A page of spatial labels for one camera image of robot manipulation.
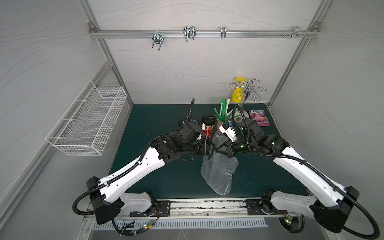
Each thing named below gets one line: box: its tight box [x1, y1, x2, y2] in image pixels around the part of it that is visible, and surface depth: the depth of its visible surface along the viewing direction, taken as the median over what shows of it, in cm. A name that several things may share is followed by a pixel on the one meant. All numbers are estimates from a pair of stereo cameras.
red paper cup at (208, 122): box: [201, 114, 216, 139], surface depth 90 cm
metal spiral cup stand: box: [229, 78, 268, 117], surface depth 92 cm
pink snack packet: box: [249, 110, 271, 126], surface depth 113 cm
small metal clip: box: [220, 26, 227, 39], surface depth 80 cm
